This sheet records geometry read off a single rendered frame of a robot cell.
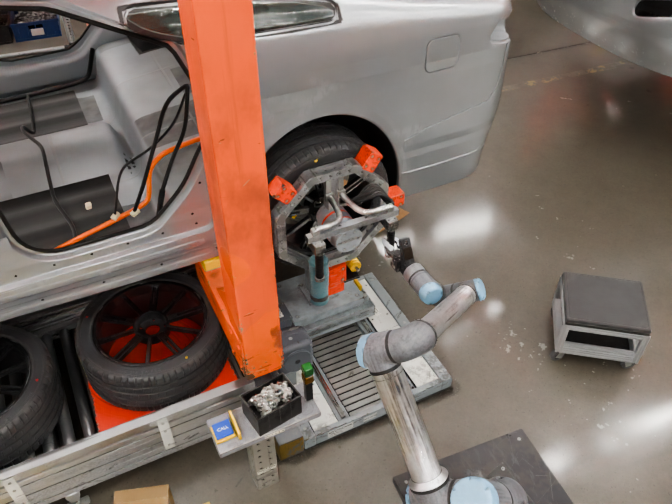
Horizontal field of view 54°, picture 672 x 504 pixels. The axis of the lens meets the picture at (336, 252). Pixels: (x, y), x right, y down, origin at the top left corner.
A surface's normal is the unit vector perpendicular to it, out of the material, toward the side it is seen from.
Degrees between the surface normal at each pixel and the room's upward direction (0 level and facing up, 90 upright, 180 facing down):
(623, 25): 91
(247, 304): 90
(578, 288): 0
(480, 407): 0
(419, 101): 90
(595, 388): 0
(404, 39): 81
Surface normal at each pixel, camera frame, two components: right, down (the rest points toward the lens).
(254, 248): 0.44, 0.61
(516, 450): 0.00, -0.73
